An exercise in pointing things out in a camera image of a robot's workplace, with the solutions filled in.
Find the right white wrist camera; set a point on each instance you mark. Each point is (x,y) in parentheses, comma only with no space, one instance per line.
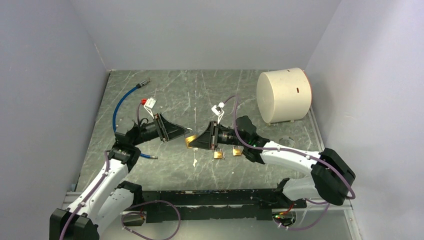
(218,111)

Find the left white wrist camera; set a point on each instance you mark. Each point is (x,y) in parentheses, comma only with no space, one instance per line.
(148,104)

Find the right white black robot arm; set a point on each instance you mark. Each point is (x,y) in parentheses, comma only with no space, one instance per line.
(327,176)

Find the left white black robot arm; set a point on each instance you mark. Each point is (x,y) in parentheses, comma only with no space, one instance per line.
(87,217)

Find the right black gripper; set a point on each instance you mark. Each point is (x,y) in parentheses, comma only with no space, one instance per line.
(207,139)

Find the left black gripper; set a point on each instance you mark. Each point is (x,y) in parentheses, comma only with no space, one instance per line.
(168,130)

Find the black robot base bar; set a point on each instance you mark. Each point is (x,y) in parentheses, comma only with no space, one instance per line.
(185,205)

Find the cream cylindrical container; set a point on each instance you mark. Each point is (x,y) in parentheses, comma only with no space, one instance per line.
(283,95)

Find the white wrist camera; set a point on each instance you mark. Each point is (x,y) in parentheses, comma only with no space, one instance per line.
(218,111)
(148,104)

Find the brass padlock with key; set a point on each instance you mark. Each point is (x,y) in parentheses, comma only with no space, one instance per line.
(218,154)

